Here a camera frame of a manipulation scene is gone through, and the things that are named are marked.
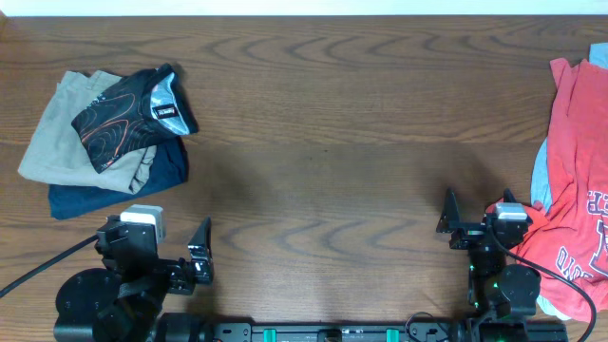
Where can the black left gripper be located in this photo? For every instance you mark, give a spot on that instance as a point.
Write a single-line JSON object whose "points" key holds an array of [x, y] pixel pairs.
{"points": [[180, 280]]}

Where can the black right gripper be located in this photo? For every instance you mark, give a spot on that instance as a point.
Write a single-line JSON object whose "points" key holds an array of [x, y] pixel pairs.
{"points": [[450, 221]]}

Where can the black printed jersey shirt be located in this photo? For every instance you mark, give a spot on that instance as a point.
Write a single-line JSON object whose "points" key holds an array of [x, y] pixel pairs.
{"points": [[141, 110]]}

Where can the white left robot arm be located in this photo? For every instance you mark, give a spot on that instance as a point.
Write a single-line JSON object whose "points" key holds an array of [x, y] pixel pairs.
{"points": [[122, 301]]}

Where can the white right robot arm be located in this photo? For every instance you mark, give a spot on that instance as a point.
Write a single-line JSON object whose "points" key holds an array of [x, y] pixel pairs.
{"points": [[502, 294]]}

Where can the navy blue folded garment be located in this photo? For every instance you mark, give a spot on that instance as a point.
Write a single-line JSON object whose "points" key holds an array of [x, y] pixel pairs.
{"points": [[169, 168]]}

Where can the red shirt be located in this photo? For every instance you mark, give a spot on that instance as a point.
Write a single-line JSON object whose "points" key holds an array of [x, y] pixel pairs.
{"points": [[571, 238]]}

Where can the beige folded shorts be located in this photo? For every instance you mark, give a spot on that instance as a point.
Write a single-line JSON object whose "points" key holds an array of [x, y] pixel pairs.
{"points": [[55, 154]]}

